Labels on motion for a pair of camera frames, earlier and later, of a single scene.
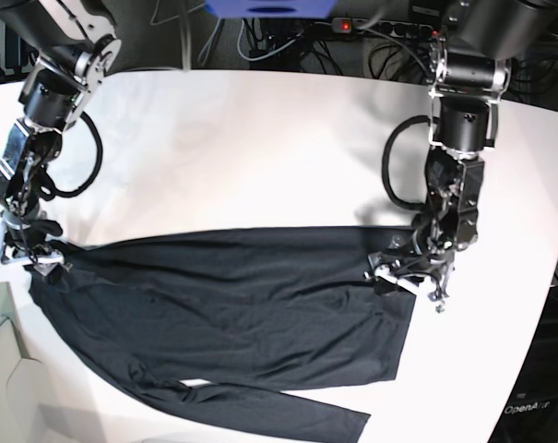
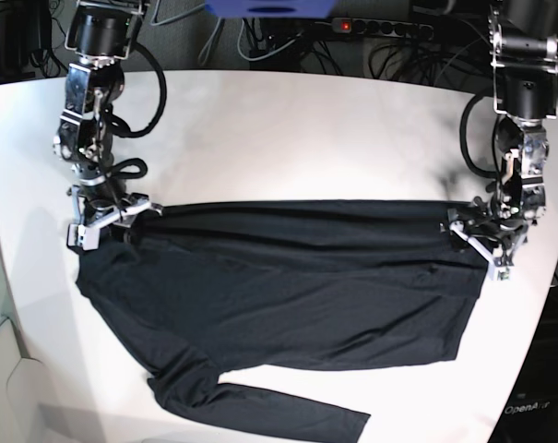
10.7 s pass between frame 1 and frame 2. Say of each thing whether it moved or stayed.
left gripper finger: moved
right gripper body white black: moved
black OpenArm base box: stayed
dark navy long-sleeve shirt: moved
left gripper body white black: moved
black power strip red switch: stayed
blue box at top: stayed
